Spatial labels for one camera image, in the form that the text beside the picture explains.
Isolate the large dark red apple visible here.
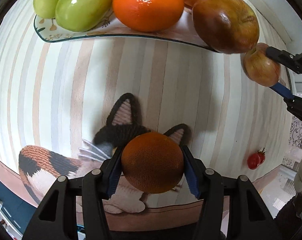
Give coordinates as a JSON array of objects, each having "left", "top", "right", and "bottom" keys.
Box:
[{"left": 192, "top": 0, "right": 260, "bottom": 54}]

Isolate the red cherry tomato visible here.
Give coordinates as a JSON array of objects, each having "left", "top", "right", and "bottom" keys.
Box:
[
  {"left": 247, "top": 153, "right": 261, "bottom": 170},
  {"left": 257, "top": 148, "right": 266, "bottom": 165}
]

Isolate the bright orange mandarin front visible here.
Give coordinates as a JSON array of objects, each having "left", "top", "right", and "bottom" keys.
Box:
[{"left": 112, "top": 0, "right": 184, "bottom": 33}]

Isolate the striped cat tablecloth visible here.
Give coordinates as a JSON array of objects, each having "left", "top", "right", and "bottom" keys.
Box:
[{"left": 0, "top": 0, "right": 295, "bottom": 233}]

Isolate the green tomato right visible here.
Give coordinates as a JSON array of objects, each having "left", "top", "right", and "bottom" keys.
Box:
[{"left": 56, "top": 0, "right": 112, "bottom": 32}]

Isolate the glass floral fruit plate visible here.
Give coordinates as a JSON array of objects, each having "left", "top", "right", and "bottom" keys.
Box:
[{"left": 34, "top": 9, "right": 214, "bottom": 51}]

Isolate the small red-yellow apple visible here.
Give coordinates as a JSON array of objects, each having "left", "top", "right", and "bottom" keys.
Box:
[{"left": 244, "top": 43, "right": 281, "bottom": 87}]

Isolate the dark brown-orange round orange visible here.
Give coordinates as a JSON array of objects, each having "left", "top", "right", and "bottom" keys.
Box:
[{"left": 121, "top": 132, "right": 183, "bottom": 194}]

